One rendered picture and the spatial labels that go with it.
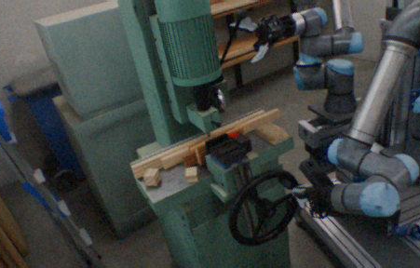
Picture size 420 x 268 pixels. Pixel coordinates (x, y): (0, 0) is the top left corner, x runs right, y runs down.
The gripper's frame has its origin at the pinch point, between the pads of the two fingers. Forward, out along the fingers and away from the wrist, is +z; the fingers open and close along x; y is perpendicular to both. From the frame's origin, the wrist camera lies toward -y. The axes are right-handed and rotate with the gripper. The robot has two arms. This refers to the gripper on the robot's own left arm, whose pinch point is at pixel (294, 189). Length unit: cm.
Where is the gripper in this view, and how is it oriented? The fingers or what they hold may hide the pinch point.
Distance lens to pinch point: 111.1
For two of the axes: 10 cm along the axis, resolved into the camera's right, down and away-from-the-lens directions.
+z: -3.3, 1.3, 9.3
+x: 8.6, -3.7, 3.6
